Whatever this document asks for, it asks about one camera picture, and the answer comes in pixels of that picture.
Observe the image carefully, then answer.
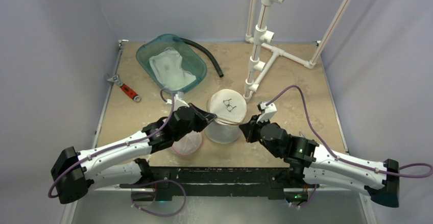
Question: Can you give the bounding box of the black rubber hose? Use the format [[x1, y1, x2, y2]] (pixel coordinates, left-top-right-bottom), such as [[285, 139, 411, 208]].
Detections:
[[179, 37, 225, 79]]

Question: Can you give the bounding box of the pink-trimmed white laundry bag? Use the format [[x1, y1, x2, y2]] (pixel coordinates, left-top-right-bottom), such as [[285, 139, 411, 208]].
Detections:
[[168, 118, 203, 156]]

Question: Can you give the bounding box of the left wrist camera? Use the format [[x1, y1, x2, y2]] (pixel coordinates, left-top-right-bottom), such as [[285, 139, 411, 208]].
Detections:
[[166, 92, 189, 111]]

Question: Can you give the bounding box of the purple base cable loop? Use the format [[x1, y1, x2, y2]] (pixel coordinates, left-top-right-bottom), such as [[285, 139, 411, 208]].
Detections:
[[131, 179, 187, 217]]

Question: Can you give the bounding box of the red-handled adjustable wrench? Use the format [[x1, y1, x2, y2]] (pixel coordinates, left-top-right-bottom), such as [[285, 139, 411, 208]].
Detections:
[[106, 74, 141, 103]]

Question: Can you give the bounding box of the white cloth in basin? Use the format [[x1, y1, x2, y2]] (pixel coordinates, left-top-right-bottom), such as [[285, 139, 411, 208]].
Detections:
[[149, 47, 197, 91]]

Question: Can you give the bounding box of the teal plastic basin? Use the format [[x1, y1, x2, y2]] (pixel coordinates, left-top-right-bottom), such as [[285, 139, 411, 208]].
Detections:
[[136, 34, 207, 93]]

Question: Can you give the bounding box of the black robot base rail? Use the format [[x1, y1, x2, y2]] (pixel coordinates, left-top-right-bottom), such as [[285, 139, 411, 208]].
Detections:
[[120, 166, 313, 203]]

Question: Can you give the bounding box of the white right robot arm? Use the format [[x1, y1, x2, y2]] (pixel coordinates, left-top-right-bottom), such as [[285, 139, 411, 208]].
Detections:
[[239, 121, 400, 208]]

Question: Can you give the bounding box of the white PVC pipe rack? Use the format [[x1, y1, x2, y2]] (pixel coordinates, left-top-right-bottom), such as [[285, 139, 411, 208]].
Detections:
[[243, 0, 351, 102]]

